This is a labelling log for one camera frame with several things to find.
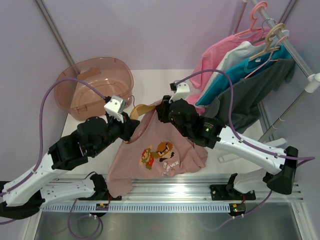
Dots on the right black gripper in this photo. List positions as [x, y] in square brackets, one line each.
[163, 108]

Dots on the wooden clothes hanger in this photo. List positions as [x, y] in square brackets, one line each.
[140, 109]

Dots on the dark grey t-shirt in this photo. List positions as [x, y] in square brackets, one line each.
[247, 93]

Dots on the white slotted cable duct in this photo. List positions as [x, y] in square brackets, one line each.
[118, 207]

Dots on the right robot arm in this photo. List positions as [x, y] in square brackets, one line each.
[277, 165]

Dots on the teal t-shirt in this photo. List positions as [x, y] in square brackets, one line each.
[239, 71]

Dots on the white t-shirt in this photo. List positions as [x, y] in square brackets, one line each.
[238, 55]

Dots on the dusty pink printed t-shirt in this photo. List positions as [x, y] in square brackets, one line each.
[155, 150]

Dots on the thin pink hanger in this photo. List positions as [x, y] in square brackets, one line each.
[269, 58]

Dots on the metal clothes rack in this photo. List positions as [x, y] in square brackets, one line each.
[314, 79]

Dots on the pink plastic hanger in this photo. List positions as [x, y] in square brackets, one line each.
[252, 18]

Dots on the bright pink t-shirt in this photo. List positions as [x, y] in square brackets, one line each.
[213, 56]

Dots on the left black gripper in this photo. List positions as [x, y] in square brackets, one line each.
[128, 128]

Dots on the transparent brown plastic basket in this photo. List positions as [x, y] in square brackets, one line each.
[108, 75]

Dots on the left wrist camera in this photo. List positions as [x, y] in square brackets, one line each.
[114, 107]

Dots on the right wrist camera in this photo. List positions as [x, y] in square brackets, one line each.
[180, 92]

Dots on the aluminium mounting rail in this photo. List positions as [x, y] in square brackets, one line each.
[186, 189]

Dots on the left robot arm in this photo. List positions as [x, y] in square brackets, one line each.
[28, 194]

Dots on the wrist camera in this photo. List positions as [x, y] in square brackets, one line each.
[180, 92]
[114, 107]

